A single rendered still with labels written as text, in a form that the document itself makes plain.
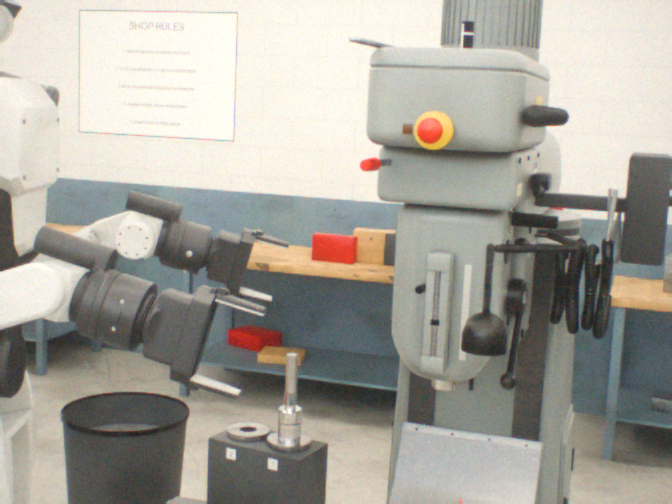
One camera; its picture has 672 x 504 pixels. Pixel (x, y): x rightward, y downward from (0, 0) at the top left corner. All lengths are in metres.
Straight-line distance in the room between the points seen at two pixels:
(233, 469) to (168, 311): 0.89
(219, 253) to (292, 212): 4.66
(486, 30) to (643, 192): 0.43
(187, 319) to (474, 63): 0.64
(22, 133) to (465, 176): 0.71
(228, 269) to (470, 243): 0.43
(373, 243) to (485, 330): 4.18
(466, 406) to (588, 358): 3.90
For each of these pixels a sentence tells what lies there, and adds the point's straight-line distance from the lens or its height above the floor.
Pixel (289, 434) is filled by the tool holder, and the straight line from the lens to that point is 1.97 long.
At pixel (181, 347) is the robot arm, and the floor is 1.50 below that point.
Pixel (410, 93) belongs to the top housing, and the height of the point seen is 1.82.
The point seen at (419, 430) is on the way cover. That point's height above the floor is 1.06.
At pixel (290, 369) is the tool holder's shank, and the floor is 1.27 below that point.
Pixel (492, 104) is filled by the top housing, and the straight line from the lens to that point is 1.53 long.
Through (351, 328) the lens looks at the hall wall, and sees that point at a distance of 6.33.
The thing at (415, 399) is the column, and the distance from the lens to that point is 2.24.
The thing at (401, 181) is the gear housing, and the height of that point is 1.67.
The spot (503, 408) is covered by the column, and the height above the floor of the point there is 1.14.
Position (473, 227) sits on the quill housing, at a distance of 1.67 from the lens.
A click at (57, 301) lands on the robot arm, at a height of 1.55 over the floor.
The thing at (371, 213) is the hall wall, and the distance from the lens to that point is 6.18.
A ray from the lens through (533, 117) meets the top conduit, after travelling 1.55.
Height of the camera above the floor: 1.79
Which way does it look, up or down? 9 degrees down
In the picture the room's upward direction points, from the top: 3 degrees clockwise
